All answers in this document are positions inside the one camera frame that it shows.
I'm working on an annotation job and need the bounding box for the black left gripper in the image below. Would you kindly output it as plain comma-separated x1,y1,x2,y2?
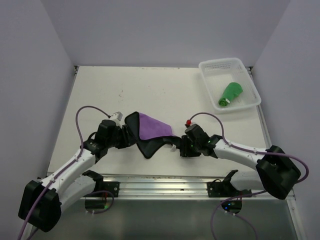
106,123,137,149

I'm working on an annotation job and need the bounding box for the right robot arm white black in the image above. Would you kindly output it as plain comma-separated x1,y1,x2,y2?
180,124,301,200

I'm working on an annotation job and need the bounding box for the black and purple towel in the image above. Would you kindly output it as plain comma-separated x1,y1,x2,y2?
124,111,181,159

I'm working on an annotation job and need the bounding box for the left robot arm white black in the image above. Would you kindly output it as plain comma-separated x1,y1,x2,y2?
18,120,140,232

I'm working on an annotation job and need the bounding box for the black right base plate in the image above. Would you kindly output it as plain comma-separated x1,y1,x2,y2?
206,181,239,198

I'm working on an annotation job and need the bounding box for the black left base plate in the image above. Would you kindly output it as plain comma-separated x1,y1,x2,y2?
100,181,120,198

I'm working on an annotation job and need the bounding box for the aluminium mounting rail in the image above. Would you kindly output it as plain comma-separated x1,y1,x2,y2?
37,176,296,201

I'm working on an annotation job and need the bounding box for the green microfiber towel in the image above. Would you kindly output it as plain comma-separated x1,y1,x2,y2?
218,82,243,107

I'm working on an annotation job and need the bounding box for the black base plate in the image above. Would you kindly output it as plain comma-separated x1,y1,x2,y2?
100,181,120,198
206,181,239,198

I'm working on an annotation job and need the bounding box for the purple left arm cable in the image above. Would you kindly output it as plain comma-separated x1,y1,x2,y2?
16,106,113,240

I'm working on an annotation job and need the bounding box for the white plastic basket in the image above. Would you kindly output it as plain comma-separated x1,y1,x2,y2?
198,57,262,113

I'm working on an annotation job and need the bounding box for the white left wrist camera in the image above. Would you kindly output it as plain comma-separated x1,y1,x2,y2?
109,111,123,127

